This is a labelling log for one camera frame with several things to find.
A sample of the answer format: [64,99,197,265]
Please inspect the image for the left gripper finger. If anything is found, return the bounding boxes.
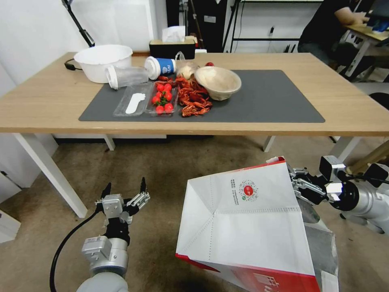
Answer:
[94,182,112,206]
[128,177,151,212]

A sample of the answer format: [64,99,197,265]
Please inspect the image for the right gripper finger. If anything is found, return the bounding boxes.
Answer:
[293,180,329,206]
[288,166,327,190]

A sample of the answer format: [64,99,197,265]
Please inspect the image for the white red food delivery bag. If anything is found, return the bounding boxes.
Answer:
[175,156,340,292]

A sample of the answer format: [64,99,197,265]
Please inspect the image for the clear plastic bag with bun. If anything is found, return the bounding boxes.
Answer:
[175,52,201,79]

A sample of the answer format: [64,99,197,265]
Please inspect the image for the beige wooden plank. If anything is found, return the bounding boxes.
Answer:
[347,148,389,174]

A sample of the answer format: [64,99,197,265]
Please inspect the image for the dark grey table mat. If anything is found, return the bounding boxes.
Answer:
[78,69,326,123]

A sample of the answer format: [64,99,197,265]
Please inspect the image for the wooden table with white legs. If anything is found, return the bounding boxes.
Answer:
[0,52,389,219]

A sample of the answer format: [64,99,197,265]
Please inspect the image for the white cabinet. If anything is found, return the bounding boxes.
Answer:
[0,133,59,204]

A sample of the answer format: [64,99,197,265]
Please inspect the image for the clear tray with white spoon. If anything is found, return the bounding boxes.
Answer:
[113,82,154,118]

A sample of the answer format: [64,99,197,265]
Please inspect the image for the black round stool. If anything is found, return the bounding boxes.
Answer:
[369,92,389,111]

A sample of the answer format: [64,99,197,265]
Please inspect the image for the clear plastic tomato tray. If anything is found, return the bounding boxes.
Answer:
[145,81,179,117]

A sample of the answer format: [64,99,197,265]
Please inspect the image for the white storage box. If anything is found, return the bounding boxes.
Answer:
[0,209,22,244]

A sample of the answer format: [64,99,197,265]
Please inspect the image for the red crayfish pile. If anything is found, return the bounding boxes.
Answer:
[157,75,213,118]

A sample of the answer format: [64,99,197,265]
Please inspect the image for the clear plastic cup with lid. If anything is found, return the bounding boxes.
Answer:
[105,65,150,90]

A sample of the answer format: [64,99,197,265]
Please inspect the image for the beige paper bowl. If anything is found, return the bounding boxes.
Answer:
[194,66,242,101]

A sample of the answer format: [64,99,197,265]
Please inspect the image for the white plastic basin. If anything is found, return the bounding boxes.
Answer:
[73,44,134,84]

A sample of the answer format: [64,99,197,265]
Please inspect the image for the white blue paper coffee cup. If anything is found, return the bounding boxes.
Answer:
[144,56,177,80]

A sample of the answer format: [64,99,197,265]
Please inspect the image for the person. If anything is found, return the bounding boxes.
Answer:
[297,0,375,66]

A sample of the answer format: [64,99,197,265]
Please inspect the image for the black tissue box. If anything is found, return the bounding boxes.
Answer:
[149,36,196,60]

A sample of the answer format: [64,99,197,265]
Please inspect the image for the white tissue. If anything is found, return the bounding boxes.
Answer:
[161,26,186,43]

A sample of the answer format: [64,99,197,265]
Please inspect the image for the black tripod stand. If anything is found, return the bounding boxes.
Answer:
[62,0,96,48]

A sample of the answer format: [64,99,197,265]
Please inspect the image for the black laptop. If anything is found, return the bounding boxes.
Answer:
[364,0,389,19]

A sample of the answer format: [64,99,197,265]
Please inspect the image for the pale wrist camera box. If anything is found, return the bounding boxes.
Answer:
[325,182,344,202]
[102,194,125,219]

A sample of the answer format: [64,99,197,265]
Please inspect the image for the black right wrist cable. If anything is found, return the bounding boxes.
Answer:
[338,170,389,187]

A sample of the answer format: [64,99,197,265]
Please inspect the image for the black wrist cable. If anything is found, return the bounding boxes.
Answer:
[338,170,389,187]
[49,210,106,292]

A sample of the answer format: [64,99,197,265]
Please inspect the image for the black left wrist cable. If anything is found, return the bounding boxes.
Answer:
[49,210,106,292]

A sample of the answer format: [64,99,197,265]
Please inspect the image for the black power cable with plug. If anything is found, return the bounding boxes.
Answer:
[64,58,83,71]

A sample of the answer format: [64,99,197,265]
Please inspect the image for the wooden desk with white frame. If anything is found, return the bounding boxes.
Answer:
[342,24,389,77]

